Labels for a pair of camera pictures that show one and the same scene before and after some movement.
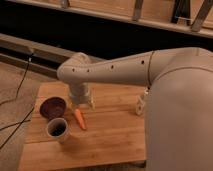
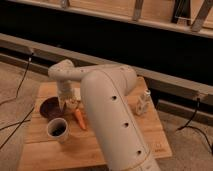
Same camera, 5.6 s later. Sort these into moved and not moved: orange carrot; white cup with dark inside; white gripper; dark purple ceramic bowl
Moved: white gripper
Not moved: dark purple ceramic bowl; orange carrot; white cup with dark inside
